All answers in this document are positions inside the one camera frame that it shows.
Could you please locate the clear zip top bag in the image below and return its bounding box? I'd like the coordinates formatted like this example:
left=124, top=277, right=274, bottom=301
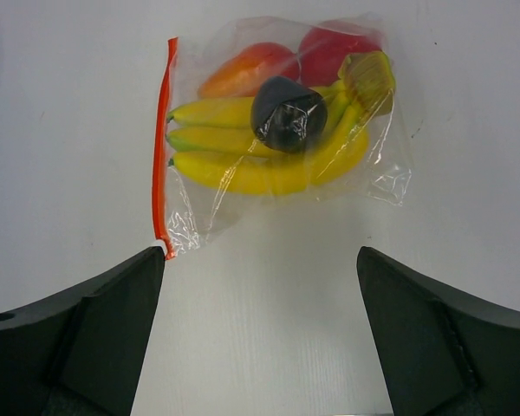
left=152, top=14, right=412, bottom=258

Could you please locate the dark purple plum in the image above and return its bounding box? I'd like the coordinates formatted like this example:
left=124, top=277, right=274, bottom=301
left=250, top=75, right=328, bottom=153

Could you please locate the orange mango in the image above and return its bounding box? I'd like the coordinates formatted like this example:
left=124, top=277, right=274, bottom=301
left=198, top=42, right=300, bottom=99

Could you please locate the red bell pepper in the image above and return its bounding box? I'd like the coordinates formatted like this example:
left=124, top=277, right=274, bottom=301
left=298, top=20, right=382, bottom=87

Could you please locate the large yellow banana bunch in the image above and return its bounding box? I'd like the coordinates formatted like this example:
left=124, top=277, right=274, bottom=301
left=166, top=50, right=396, bottom=195

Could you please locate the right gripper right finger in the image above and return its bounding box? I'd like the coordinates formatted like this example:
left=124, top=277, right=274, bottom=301
left=357, top=247, right=520, bottom=415

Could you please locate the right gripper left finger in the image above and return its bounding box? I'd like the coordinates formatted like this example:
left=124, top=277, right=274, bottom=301
left=0, top=246, right=165, bottom=415

